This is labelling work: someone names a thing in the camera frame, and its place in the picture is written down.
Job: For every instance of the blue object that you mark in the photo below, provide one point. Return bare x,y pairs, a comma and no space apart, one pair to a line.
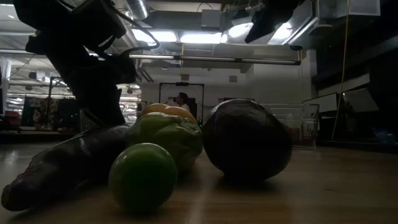
384,136

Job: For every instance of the green cucumber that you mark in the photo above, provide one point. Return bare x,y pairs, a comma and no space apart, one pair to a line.
168,133

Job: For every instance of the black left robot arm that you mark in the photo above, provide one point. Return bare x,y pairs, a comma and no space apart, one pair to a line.
46,28

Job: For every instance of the small wall sign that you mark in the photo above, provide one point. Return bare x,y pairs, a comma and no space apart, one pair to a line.
184,77

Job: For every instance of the bright ceiling light panel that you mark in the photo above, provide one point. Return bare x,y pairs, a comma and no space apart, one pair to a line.
200,38
283,31
161,35
239,30

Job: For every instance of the grey ceiling box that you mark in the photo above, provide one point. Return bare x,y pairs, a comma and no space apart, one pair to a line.
211,18

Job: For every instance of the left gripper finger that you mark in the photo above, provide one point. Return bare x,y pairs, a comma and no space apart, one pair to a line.
91,104
113,107

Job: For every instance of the round green toy vegetable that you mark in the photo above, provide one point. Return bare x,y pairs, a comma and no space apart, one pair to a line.
143,177

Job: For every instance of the silver ventilation duct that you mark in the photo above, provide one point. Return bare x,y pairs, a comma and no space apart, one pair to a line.
137,9

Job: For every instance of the black door frame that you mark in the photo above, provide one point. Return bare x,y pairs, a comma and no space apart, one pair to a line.
182,84

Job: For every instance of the grey wall vent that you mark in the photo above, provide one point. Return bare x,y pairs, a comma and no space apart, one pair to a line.
233,78

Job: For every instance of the patterned fabric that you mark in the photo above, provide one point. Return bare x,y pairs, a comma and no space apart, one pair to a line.
43,109

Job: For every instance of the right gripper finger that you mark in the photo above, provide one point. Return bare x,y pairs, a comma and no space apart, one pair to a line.
262,25

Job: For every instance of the purple eggplant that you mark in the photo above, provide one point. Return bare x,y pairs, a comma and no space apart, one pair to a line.
62,165

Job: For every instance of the person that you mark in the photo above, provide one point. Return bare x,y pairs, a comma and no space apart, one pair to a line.
182,100

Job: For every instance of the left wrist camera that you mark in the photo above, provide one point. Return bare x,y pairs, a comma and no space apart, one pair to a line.
99,25

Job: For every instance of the white ceiling box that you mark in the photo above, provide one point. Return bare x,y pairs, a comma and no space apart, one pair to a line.
351,7

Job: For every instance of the yellow bell pepper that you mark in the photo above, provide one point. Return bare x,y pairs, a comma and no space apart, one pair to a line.
169,109

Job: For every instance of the light grey desk panel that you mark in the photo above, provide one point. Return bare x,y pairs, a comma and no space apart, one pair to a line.
360,99
321,102

